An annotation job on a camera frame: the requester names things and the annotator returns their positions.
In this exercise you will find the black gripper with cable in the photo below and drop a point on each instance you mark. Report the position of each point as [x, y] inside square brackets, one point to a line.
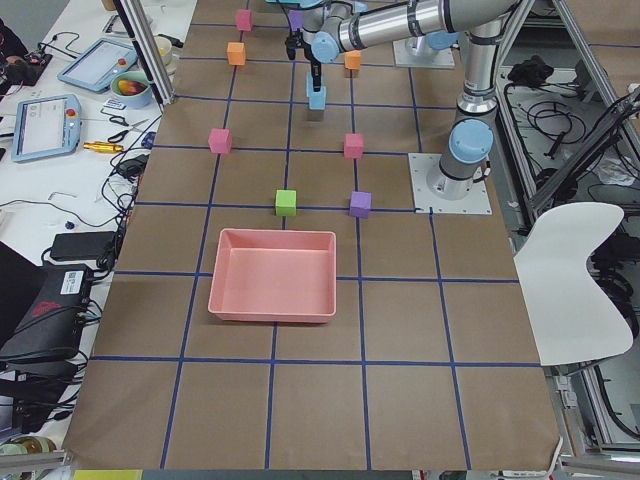
[313, 66]

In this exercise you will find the cracked light blue block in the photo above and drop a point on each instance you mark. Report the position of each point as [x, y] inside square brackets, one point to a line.
[317, 99]

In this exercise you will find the orange block near robot bases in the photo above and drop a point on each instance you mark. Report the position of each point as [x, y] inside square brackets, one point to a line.
[352, 60]

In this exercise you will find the robot arm near cyan bin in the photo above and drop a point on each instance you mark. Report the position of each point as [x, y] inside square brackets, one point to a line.
[304, 20]

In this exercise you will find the purple block near cyan bin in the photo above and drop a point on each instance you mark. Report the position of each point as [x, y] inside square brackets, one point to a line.
[295, 19]

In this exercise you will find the orange block far from bases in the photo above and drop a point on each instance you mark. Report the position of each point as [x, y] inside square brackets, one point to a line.
[236, 53]

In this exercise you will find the pink block cyan side corner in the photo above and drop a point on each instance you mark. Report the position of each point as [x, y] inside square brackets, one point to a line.
[244, 20]

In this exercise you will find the dark pink block with hole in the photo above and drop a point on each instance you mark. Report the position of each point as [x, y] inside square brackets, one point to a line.
[353, 146]

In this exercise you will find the pink block far centre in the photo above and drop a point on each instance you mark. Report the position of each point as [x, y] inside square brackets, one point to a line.
[220, 141]

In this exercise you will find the green foam block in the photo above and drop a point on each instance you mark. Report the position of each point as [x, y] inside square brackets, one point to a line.
[285, 203]

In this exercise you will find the purple block near pink bin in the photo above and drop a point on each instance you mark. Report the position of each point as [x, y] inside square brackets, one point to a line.
[360, 204]

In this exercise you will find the beige bowl with lemon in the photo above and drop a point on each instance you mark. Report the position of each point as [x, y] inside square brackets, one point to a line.
[169, 58]

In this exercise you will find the green bowl with purple fruit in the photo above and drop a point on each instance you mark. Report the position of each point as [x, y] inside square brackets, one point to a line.
[134, 102]

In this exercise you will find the purple fruit in bowl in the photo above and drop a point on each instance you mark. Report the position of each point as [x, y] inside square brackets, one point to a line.
[130, 88]

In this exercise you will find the pink plastic bin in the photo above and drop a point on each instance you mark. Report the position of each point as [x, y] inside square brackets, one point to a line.
[265, 275]

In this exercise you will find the teach pendant upper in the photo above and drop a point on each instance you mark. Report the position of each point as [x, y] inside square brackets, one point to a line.
[95, 69]

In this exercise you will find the teach pendant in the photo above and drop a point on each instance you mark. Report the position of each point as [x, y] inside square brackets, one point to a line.
[95, 69]
[46, 128]

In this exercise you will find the teach pendant lower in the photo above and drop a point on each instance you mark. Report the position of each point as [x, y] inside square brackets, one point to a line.
[46, 128]

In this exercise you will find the black power brick left desk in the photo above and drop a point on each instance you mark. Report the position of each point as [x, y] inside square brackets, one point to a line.
[81, 246]

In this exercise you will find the white chair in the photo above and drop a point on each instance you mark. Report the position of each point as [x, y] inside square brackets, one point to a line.
[571, 317]

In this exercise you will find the black electronics box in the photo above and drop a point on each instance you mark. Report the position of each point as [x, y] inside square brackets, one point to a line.
[41, 311]

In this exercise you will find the wrist camera mount cabled arm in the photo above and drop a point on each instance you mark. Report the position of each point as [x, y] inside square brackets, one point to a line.
[293, 43]

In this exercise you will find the metal base plate cyan side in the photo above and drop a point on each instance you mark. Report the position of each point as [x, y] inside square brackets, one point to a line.
[424, 52]

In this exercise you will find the metal base plate cabled arm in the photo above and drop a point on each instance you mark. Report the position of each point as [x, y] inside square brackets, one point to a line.
[435, 193]

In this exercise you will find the robot arm with camera cable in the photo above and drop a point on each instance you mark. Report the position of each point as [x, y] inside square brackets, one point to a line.
[350, 25]

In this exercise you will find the aluminium frame post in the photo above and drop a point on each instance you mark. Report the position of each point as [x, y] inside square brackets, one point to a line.
[139, 32]

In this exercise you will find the black handled scissors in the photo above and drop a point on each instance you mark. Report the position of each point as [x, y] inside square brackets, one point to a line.
[127, 127]

